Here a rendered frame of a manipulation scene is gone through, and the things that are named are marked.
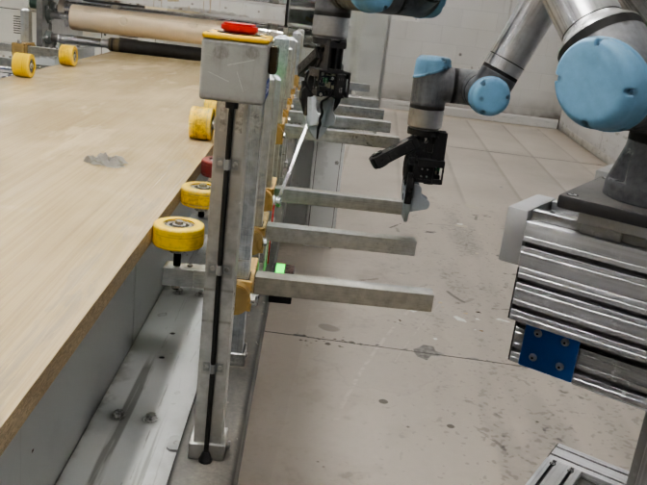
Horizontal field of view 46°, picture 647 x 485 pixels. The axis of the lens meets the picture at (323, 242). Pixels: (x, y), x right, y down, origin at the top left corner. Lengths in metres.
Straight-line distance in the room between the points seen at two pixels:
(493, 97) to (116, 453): 0.92
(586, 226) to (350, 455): 1.34
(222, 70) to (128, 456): 0.59
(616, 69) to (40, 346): 0.74
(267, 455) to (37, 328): 1.50
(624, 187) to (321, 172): 2.95
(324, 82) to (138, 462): 0.84
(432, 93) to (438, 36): 8.61
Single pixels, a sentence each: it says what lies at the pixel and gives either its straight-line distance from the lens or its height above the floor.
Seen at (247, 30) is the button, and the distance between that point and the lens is 0.84.
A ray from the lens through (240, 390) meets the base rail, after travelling 1.16.
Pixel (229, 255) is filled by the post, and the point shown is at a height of 0.97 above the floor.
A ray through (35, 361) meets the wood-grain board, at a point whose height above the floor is 0.90.
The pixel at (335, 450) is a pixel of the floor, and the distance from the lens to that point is 2.35.
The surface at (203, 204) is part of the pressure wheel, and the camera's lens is 1.43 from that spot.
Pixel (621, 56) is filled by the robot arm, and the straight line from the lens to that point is 1.02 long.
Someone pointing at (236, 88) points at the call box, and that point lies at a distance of 0.83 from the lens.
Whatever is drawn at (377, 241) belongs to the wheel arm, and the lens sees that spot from 1.46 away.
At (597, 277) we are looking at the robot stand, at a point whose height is 0.92.
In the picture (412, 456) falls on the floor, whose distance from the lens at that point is 2.39.
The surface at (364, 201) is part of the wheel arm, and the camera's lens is 1.70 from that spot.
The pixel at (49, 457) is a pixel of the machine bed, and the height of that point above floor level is 0.67.
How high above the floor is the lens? 1.27
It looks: 18 degrees down
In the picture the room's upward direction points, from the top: 7 degrees clockwise
